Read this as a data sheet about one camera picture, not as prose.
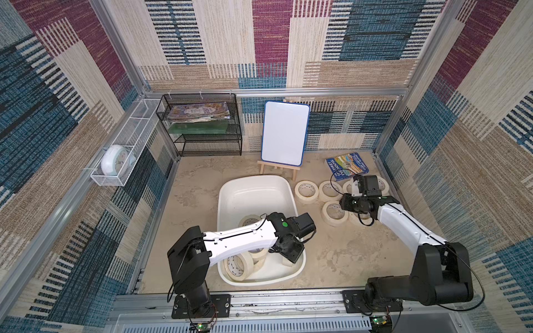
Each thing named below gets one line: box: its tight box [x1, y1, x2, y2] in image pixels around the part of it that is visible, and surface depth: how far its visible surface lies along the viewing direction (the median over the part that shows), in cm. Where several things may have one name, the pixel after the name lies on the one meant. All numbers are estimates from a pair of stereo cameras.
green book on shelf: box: [167, 120, 229, 134], surface depth 96 cm
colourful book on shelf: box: [166, 101, 232, 124], surface depth 83 cm
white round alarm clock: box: [100, 144, 137, 177], surface depth 64 cm
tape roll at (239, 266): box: [223, 251, 255, 282], surface depth 78 cm
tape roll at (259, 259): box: [248, 248, 269, 272], surface depth 81 cm
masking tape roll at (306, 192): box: [294, 179, 320, 205], surface depth 103 cm
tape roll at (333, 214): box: [320, 200, 350, 227], surface depth 94 cm
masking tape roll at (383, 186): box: [376, 175, 390, 197], surface depth 104 cm
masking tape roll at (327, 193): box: [318, 180, 344, 203], surface depth 104 cm
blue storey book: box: [326, 151, 370, 182], surface depth 114 cm
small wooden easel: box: [256, 160, 301, 182], surface depth 108 cm
